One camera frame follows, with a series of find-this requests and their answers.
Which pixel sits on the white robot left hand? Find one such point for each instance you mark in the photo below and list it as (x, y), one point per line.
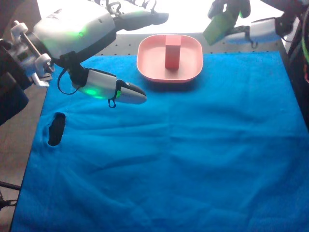
(72, 26)

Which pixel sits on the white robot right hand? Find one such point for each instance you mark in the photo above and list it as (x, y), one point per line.
(260, 31)

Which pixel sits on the green rectangular block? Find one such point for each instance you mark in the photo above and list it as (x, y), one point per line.
(217, 29)

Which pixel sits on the red cube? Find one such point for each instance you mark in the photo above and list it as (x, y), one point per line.
(172, 55)

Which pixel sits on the pink square plate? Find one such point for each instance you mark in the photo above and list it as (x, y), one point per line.
(149, 62)

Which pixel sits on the blue cloth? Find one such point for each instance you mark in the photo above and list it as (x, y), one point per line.
(169, 169)

